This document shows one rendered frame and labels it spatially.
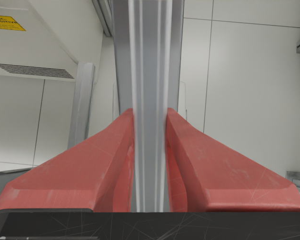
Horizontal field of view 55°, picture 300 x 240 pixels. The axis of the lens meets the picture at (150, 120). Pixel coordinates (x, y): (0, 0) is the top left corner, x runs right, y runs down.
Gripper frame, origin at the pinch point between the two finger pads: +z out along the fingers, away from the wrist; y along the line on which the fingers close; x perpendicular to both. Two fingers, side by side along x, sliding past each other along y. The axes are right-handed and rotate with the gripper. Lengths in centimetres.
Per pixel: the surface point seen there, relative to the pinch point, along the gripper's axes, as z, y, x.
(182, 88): 10.8, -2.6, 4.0
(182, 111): 9.6, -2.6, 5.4
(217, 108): 78, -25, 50
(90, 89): 55, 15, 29
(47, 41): 50, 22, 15
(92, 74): 58, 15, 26
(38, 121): 75, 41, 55
